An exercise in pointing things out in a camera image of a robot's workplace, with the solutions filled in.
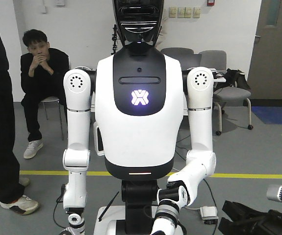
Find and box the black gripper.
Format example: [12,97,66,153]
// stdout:
[218,184,282,235]

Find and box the seated person in black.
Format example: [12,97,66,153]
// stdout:
[21,29,69,159]

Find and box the blue floor mat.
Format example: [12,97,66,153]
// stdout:
[252,106,282,124]

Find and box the grey office chair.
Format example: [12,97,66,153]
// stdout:
[199,50,253,136]

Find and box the white humanoid robot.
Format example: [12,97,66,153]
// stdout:
[63,0,216,235]

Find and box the grey door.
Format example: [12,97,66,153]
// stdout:
[248,0,282,101]

